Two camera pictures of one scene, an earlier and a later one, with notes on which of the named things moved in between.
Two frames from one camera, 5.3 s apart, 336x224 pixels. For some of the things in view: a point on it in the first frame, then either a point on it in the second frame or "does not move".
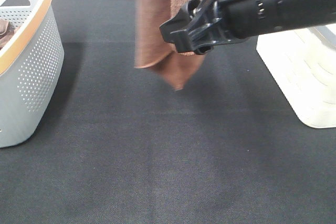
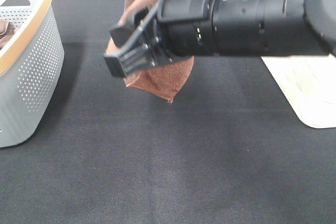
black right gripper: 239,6 -> 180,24
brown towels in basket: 7,29 does not move
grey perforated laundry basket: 32,57 does not move
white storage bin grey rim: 302,62 does not move
